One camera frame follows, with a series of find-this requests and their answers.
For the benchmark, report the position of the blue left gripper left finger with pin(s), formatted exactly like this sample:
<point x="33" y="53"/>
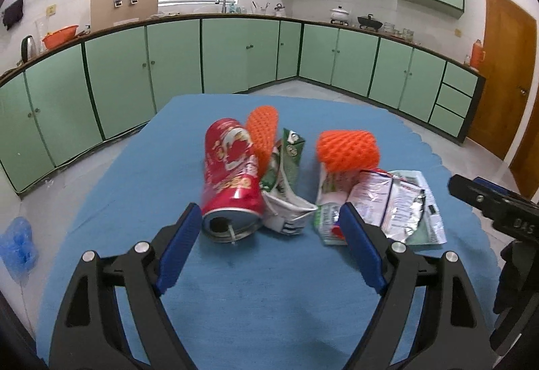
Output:
<point x="172" y="246"/>

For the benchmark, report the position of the orange plastic basin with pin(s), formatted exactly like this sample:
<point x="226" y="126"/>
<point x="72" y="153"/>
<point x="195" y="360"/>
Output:
<point x="59" y="37"/>

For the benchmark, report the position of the green white wrapper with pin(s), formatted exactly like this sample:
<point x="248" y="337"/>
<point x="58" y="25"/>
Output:
<point x="333" y="191"/>

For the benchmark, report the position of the green lower kitchen cabinets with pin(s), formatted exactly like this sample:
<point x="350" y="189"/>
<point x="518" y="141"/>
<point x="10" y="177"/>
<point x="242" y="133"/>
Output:
<point x="99" y="87"/>

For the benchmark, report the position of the red drink can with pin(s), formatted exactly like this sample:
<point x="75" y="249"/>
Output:
<point x="232" y="205"/>

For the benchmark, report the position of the black wok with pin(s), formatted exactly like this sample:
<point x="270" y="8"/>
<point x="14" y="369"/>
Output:
<point x="369" y="23"/>

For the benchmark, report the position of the steel electric kettle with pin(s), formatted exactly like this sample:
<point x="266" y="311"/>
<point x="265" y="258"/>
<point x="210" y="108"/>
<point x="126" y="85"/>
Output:
<point x="28" y="49"/>

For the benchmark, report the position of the dark hanging towel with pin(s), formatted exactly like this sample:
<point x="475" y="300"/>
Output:
<point x="13" y="14"/>

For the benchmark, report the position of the brown cardboard box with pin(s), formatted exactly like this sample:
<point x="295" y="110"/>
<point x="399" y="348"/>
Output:
<point x="105" y="14"/>

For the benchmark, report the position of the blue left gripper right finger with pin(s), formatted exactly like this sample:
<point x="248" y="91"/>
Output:
<point x="367" y="244"/>

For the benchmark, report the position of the wooden door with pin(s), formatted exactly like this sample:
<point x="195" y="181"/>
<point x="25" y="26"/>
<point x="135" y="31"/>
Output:
<point x="509" y="43"/>

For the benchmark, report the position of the orange thermos flask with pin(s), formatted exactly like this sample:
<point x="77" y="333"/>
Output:
<point x="478" y="54"/>

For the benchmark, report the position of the blue plastic bag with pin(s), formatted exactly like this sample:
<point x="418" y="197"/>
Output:
<point x="18" y="251"/>

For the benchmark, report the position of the orange foam net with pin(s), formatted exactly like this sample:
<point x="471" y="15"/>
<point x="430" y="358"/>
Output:
<point x="347" y="150"/>
<point x="262" y="124"/>

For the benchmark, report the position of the silver foil snack bag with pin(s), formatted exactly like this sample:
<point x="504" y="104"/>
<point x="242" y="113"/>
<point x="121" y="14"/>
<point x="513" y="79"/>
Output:
<point x="401" y="204"/>

